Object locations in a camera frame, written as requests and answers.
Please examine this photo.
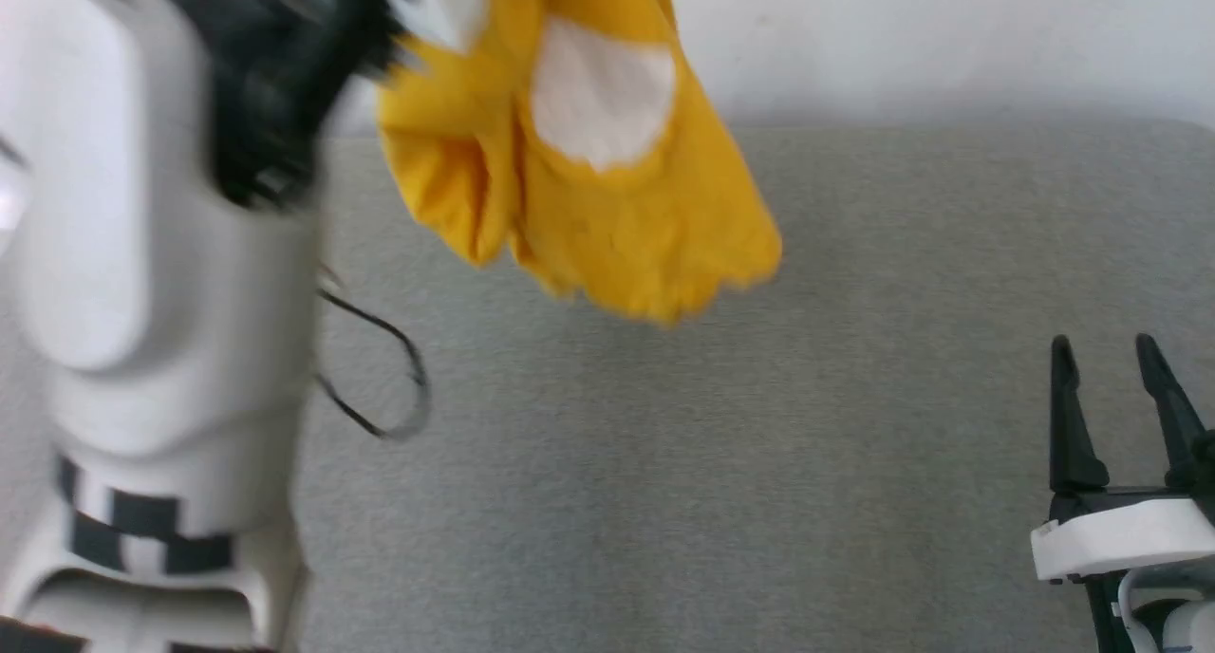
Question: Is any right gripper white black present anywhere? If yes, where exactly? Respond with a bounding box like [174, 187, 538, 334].
[1030, 333, 1215, 585]

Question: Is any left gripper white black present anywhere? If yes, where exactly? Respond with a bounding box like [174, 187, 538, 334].
[152, 0, 487, 210]

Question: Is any yellow t-shirt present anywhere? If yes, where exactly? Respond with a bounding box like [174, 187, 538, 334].
[375, 0, 784, 327]

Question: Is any grey fabric sofa cushion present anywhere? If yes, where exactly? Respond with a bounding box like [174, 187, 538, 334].
[0, 117, 1215, 653]

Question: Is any thin black cable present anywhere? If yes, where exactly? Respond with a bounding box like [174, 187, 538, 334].
[313, 273, 433, 442]

